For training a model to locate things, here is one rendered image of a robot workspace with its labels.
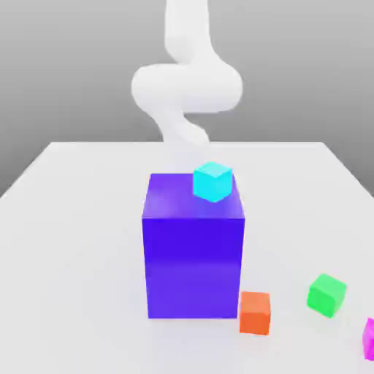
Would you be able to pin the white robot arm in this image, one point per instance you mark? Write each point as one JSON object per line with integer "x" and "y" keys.
{"x": 187, "y": 87}

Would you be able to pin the small cyan cube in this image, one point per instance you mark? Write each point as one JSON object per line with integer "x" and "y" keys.
{"x": 212, "y": 182}

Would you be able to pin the small orange cube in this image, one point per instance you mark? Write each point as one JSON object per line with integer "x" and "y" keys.
{"x": 254, "y": 314}

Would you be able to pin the small green cube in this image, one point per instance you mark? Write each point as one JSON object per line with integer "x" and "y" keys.
{"x": 325, "y": 295}

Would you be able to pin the small magenta cube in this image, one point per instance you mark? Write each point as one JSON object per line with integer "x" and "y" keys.
{"x": 369, "y": 340}

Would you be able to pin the large purple box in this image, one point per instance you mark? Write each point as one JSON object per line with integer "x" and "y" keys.
{"x": 192, "y": 263}

